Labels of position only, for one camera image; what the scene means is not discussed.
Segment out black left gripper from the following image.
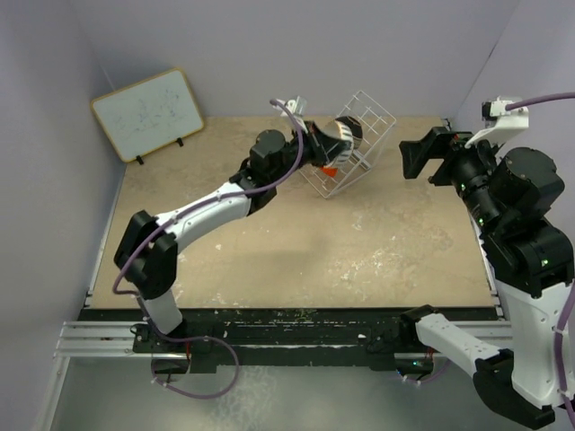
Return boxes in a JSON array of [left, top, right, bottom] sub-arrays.
[[270, 121, 349, 185]]

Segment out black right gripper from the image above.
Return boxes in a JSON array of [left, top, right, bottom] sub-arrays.
[[400, 123, 508, 231]]

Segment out orange plastic bowl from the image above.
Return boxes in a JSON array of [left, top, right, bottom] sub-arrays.
[[321, 167, 338, 178]]

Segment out white bowl orange rim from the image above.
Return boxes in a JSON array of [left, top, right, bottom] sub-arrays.
[[322, 119, 354, 167]]

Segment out beige bowl dark rim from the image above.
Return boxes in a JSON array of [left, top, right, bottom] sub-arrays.
[[336, 116, 363, 150]]

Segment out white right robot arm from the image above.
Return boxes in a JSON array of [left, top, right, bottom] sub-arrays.
[[399, 127, 574, 430]]

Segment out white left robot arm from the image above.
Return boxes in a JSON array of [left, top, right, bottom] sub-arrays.
[[113, 117, 363, 352]]

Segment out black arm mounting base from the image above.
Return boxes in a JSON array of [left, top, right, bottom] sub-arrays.
[[76, 306, 500, 374]]

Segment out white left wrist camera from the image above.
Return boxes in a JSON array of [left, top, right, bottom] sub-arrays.
[[278, 96, 308, 134]]

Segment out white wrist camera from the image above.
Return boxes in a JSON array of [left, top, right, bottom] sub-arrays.
[[482, 95, 529, 148], [278, 96, 308, 134]]

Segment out white wire dish rack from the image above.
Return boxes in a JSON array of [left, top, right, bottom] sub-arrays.
[[299, 91, 396, 198]]

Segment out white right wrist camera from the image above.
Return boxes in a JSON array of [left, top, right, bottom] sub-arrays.
[[482, 95, 529, 148]]

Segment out small whiteboard wooden frame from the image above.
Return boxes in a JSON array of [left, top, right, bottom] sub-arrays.
[[91, 68, 204, 163]]

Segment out aluminium extrusion rail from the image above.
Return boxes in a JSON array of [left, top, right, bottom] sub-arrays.
[[55, 321, 134, 358]]

